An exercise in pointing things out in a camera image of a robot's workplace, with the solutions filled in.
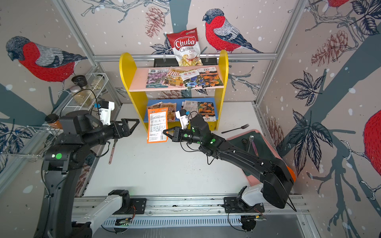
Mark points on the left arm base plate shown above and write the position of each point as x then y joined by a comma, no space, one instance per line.
133,206

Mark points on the silver fork pink handle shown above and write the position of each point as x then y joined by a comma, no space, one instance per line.
113,151

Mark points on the purple flower seed bag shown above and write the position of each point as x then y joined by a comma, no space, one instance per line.
156,78

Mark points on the silver lid spice jar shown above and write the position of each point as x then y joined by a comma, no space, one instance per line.
81,96

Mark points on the blue flower seed bag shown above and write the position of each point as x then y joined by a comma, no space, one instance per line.
192,79

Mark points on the black plastic fork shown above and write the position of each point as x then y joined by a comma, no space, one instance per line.
240,128

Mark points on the orange sauce jar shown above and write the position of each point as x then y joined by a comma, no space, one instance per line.
53,121

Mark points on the orange flower seed bag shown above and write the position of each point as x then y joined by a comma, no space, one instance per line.
207,110
208,77

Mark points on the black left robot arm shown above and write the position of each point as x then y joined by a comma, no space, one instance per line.
62,167

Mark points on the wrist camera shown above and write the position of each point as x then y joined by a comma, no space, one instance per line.
105,109
183,116

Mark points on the white text seed bag lower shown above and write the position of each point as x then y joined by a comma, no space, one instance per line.
191,107

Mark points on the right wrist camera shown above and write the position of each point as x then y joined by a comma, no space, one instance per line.
183,116

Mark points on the black lid spice jar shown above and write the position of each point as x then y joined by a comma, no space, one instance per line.
81,81

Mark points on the market stall bag lower left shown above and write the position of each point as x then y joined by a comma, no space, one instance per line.
154,106

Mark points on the clear spice jar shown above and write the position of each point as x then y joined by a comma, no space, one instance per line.
98,82

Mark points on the red Chuba chips bag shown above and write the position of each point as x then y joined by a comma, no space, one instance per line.
185,47

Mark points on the chrome wire hook rack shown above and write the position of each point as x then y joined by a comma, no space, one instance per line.
26,142

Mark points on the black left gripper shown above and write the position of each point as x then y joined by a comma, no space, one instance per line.
127,131

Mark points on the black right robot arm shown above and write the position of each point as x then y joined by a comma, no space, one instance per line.
274,174

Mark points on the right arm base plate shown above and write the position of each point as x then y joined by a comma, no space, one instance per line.
234,205

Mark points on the orange flower seed bag top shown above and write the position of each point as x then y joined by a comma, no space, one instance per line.
208,77

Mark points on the market stall seed bag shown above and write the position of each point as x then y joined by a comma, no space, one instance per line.
173,77

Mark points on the orange flower seed bag lower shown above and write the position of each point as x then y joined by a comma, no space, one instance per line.
207,110

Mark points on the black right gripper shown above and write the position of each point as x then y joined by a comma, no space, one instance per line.
177,134

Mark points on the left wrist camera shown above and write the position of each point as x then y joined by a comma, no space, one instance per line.
105,109

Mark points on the black wall bracket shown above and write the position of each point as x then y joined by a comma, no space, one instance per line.
173,62

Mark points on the white wire spice rack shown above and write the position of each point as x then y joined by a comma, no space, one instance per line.
69,105

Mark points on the orange white seed bag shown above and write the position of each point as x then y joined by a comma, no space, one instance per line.
157,123

